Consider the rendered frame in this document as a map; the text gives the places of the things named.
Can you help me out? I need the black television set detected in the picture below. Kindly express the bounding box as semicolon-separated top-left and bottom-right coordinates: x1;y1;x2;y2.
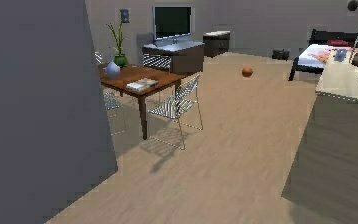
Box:
152;5;194;42

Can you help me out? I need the brown wooden dining table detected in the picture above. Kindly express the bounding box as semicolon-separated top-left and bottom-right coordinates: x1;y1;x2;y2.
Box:
97;63;188;141

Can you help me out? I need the green potted house plant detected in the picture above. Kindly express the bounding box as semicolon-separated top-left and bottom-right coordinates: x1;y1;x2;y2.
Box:
106;20;129;69

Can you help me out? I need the small framed wall picture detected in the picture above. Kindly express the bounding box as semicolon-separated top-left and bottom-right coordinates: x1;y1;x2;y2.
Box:
119;8;131;24

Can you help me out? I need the cream and brown cabinet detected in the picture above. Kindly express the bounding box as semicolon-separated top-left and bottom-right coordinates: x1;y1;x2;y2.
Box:
281;47;358;224

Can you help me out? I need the dark brown side cabinet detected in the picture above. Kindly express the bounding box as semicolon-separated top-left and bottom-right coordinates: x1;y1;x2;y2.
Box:
202;30;231;59

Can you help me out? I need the white book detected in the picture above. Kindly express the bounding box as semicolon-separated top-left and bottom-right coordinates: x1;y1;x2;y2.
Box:
125;77;160;93

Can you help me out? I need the white wire chair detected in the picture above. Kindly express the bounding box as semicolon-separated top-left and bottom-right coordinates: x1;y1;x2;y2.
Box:
147;73;204;151
102;91;128;136
142;53;173;73

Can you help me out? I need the pale blue vase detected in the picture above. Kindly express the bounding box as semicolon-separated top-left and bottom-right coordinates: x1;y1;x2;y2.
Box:
103;60;122;80

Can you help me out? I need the black frame bed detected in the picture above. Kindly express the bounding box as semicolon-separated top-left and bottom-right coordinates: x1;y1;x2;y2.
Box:
288;28;358;82

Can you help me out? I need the red pillow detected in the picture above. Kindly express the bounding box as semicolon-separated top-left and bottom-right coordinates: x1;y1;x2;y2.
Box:
326;39;350;48

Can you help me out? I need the small black box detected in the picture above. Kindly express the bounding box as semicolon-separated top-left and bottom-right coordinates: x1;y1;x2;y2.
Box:
272;48;291;61

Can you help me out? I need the dark brown television stand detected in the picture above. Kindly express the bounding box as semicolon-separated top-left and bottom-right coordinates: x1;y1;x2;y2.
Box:
141;40;206;76

